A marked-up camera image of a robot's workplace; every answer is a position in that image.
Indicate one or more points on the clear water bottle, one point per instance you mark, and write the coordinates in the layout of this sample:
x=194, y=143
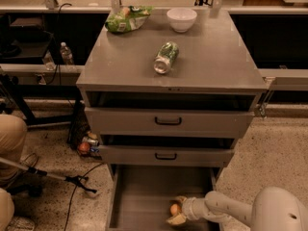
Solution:
x=66, y=54
x=49, y=62

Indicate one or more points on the green chip bag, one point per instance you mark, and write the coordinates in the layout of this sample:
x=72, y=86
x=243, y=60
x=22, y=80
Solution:
x=128, y=19

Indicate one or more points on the grey drawer cabinet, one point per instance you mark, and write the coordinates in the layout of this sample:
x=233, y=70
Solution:
x=213, y=72

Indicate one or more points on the person leg beige trousers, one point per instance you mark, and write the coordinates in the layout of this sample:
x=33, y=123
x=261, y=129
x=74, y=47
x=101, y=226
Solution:
x=13, y=132

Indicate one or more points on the grey open bottom drawer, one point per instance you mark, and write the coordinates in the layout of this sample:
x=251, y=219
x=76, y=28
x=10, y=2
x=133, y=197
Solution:
x=142, y=197

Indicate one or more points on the person knee beige trousers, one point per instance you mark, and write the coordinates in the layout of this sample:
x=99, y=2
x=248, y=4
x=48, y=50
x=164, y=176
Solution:
x=6, y=209

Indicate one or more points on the grey middle drawer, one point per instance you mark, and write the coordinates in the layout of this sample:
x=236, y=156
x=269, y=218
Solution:
x=165, y=156

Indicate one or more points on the white bowl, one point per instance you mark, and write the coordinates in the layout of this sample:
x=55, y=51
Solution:
x=181, y=19

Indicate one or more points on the green soda can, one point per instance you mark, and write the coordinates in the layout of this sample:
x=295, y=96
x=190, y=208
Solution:
x=165, y=57

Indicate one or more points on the orange fruit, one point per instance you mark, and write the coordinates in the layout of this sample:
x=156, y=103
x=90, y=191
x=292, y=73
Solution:
x=175, y=209

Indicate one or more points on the grey top drawer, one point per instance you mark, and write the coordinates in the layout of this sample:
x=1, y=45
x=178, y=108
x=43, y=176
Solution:
x=168, y=123

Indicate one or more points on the red apple on floor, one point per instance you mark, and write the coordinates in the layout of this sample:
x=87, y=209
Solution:
x=84, y=148

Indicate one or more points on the silver can on floor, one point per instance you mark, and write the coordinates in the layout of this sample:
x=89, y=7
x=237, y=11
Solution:
x=91, y=141

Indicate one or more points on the grabber reacher tool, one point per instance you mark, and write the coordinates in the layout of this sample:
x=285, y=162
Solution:
x=76, y=180

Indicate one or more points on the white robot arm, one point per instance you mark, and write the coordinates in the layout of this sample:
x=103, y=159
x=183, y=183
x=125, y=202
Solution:
x=273, y=209

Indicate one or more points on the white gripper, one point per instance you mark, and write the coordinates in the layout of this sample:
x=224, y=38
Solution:
x=192, y=208

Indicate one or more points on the black side table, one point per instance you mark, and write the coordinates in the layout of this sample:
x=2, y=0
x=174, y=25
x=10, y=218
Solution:
x=24, y=43

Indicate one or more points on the grey sneaker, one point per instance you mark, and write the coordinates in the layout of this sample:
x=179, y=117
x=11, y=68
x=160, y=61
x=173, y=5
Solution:
x=29, y=160

